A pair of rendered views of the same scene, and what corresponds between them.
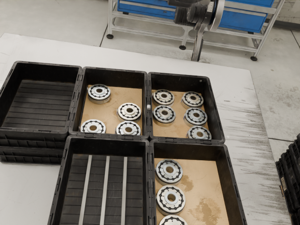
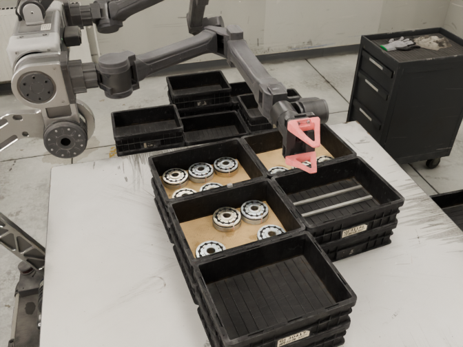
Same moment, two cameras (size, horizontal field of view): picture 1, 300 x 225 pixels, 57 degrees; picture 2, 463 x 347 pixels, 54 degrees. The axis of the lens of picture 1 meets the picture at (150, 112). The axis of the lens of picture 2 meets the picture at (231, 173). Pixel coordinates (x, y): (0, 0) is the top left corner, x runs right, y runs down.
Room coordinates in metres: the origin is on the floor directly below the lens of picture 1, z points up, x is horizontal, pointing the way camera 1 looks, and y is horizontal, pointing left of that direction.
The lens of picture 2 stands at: (1.07, 1.27, 1.98)
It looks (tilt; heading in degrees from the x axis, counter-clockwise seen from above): 38 degrees down; 258
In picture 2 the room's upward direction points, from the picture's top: straight up
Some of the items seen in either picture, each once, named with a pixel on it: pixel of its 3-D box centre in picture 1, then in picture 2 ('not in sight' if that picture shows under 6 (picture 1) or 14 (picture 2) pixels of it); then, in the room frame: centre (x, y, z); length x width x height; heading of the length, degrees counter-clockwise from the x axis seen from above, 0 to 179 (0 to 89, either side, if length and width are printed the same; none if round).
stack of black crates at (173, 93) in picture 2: not in sight; (199, 111); (0.69, -1.54, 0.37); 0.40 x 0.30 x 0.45; 3
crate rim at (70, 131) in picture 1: (112, 100); (234, 217); (0.82, 0.16, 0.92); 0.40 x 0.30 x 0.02; 9
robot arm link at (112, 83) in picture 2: not in sight; (111, 78); (1.15, 0.11, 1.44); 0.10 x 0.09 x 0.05; 3
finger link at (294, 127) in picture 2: not in sight; (306, 140); (0.75, 0.55, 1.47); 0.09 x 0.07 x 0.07; 92
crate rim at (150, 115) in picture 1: (182, 105); (206, 169); (0.86, -0.13, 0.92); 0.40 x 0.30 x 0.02; 9
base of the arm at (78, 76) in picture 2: not in sight; (80, 76); (1.22, 0.09, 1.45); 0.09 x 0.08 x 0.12; 93
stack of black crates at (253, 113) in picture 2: not in sight; (271, 132); (0.26, -1.16, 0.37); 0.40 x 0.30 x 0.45; 3
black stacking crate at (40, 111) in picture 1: (40, 104); (271, 294); (0.77, 0.46, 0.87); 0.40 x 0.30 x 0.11; 9
